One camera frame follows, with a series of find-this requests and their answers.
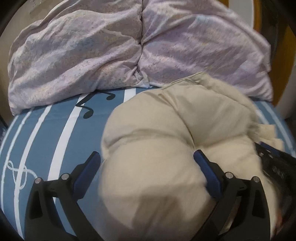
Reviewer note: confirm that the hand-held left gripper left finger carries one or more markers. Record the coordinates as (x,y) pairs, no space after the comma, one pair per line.
(87,171)

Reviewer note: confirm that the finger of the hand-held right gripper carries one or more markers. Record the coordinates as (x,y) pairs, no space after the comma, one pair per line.
(269,154)

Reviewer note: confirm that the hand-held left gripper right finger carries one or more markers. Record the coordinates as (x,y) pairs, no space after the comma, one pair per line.
(208,172)

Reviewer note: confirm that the beige puffer jacket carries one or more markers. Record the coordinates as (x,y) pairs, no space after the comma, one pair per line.
(157,150)

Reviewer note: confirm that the blue striped bed sheet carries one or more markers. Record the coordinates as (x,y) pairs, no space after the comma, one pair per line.
(46,143)

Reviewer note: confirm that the lilac duvet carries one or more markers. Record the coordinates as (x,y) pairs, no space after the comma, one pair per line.
(115,51)

